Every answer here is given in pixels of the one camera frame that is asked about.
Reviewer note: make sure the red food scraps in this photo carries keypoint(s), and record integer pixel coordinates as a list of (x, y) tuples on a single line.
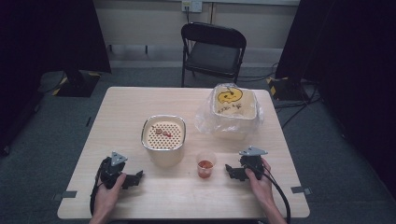
[(163, 132)]

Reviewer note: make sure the clear plastic bin bag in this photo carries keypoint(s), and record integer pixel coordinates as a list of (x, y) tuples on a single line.
[(229, 123)]

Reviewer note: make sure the cream container with perforated strainer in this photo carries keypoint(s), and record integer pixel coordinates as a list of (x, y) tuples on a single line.
[(164, 138)]

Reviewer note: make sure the black stand base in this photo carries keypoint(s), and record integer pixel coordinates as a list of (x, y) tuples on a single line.
[(288, 88), (77, 84)]

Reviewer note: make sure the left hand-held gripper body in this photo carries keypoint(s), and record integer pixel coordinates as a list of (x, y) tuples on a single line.
[(111, 169)]

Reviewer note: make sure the person's left hand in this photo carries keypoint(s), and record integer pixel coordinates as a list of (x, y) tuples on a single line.
[(107, 196)]

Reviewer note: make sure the grey tape strip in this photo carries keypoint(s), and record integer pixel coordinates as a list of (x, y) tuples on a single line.
[(64, 195), (301, 189)]

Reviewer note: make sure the black folding chair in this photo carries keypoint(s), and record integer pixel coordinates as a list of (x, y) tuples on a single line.
[(213, 53)]

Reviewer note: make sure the dark curtain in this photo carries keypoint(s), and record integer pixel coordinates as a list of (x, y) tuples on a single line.
[(46, 34), (351, 62)]

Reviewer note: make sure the white wall socket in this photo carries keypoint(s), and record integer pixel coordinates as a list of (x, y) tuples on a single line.
[(191, 5)]

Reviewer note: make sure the cream bin with yellow face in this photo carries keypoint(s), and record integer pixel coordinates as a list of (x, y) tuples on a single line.
[(234, 109)]

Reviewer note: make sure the red food in cup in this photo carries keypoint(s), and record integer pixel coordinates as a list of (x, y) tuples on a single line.
[(205, 165)]

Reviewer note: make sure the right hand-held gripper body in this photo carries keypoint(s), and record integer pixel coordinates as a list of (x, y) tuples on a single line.
[(252, 161)]

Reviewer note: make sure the person's right hand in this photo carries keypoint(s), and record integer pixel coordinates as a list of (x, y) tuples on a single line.
[(261, 186)]

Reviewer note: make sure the clear plastic cup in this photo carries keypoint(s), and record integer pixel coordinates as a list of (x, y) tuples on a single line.
[(205, 163)]

